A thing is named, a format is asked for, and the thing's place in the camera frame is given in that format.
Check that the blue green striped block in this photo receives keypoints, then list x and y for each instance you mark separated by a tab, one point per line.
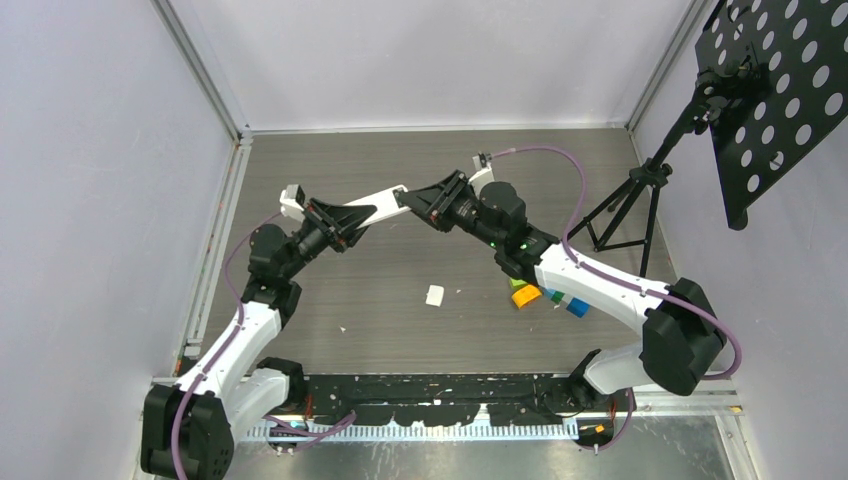
574	305

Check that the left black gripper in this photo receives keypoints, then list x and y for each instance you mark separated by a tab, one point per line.
339	224

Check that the orange block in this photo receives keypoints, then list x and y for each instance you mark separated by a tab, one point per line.
525	295

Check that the black perforated panel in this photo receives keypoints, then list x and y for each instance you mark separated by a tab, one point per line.
774	78

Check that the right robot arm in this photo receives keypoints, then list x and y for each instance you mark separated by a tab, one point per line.
678	338

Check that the white battery cover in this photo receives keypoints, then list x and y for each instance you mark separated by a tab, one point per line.
435	295

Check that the black tripod stand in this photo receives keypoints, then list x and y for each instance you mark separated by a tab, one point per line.
636	192

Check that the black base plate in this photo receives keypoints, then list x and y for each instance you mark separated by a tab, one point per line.
502	401

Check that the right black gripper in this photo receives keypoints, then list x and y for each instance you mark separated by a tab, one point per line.
435	203

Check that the white remote control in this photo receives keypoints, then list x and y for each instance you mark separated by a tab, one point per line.
386	204

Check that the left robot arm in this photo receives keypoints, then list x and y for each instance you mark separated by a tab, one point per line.
238	331

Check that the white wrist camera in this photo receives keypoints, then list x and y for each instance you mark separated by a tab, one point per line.
483	174
292	202

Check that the aluminium frame rail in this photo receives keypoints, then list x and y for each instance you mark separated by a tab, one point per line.
649	401

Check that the lime green block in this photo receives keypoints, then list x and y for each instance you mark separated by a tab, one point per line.
516	284

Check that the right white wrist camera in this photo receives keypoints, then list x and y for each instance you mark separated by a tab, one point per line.
483	174

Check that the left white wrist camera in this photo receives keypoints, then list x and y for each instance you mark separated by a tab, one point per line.
292	202

